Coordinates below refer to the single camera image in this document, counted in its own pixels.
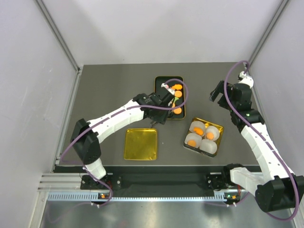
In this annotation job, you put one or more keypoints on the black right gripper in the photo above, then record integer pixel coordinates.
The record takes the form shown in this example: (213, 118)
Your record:
(214, 93)

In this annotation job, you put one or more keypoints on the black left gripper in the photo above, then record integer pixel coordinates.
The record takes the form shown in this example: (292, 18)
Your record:
(161, 119)

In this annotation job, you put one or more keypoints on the orange fish-shaped cookie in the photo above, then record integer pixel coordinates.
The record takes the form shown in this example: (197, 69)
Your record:
(177, 87)
(198, 131)

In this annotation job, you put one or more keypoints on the orange round cookie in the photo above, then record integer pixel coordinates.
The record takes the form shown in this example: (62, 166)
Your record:
(210, 135)

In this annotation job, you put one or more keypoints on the orange shell cookie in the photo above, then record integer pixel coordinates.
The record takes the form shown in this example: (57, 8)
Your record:
(191, 143)

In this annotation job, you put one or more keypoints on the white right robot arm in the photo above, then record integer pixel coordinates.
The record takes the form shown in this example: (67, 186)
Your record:
(278, 187)

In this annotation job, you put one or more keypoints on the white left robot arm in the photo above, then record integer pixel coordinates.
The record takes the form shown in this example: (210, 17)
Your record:
(88, 135)

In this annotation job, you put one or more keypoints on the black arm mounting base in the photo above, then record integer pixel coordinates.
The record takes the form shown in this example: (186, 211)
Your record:
(156, 182)

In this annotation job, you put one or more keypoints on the yellow dotted round biscuit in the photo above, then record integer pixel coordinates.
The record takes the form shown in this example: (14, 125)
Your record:
(177, 111)
(178, 93)

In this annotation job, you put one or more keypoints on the black gold-rimmed cookie tray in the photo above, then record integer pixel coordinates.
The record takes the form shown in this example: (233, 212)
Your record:
(159, 80)

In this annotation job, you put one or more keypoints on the white paper cupcake liner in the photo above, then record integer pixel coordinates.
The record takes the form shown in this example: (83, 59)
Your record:
(214, 130)
(195, 137)
(197, 124)
(208, 146)

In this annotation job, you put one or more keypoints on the gold cookie tin box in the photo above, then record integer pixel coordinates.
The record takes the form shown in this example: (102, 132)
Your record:
(207, 123)

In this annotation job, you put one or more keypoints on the gold tin lid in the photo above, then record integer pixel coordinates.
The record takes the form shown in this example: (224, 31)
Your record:
(140, 144)

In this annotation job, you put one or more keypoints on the aluminium frame rail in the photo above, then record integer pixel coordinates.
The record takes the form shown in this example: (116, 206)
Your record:
(67, 187)

